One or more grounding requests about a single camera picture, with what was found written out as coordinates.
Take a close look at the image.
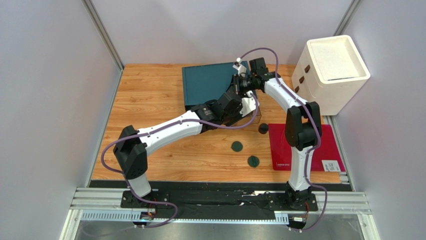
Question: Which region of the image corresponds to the teal drawer organizer box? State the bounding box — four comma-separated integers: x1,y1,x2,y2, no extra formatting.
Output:
181,60,258,112

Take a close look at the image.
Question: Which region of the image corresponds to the black round jar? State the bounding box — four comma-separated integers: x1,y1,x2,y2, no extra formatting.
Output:
258,123,269,135

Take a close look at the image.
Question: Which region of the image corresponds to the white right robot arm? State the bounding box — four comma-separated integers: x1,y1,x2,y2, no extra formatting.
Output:
232,58,322,210

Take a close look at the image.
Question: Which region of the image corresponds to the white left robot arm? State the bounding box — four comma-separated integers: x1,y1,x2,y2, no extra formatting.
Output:
106,90,260,205

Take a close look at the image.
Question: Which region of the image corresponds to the dark green ridged lid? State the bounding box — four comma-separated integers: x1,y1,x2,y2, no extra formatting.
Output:
231,141,243,152

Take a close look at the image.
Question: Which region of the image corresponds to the dark green round compact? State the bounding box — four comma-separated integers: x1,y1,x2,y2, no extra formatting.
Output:
247,155,260,168

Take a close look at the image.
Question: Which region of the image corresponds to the white foam drawer cabinet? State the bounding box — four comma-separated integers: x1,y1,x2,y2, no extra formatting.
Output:
291,35,371,116

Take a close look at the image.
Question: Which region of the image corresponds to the red mirror case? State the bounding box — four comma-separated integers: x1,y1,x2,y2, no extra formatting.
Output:
267,124,347,173

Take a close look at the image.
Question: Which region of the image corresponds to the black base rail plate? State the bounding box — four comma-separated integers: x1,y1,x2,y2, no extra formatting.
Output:
120,189,319,214

